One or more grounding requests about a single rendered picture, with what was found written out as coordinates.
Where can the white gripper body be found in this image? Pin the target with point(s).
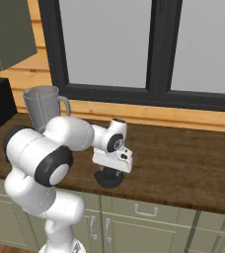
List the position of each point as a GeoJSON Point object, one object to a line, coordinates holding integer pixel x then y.
{"type": "Point", "coordinates": [109, 160]}

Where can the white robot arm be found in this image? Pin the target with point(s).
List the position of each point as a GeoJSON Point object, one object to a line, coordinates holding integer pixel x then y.
{"type": "Point", "coordinates": [29, 151]}

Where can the black blender lid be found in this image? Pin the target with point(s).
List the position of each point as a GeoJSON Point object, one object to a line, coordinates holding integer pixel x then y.
{"type": "Point", "coordinates": [109, 180]}

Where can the grey blender jar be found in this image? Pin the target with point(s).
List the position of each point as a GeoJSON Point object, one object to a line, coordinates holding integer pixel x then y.
{"type": "Point", "coordinates": [40, 105]}

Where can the olive green cupboard door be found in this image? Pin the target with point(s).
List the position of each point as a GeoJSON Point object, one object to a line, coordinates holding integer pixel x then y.
{"type": "Point", "coordinates": [2, 224]}
{"type": "Point", "coordinates": [144, 237]}
{"type": "Point", "coordinates": [86, 237]}
{"type": "Point", "coordinates": [216, 243]}

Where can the dark framed window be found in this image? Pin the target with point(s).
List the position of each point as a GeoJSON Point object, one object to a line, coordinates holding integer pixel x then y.
{"type": "Point", "coordinates": [157, 49]}

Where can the olive green wall cupboard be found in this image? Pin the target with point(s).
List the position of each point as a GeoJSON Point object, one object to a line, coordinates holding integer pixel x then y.
{"type": "Point", "coordinates": [7, 33]}

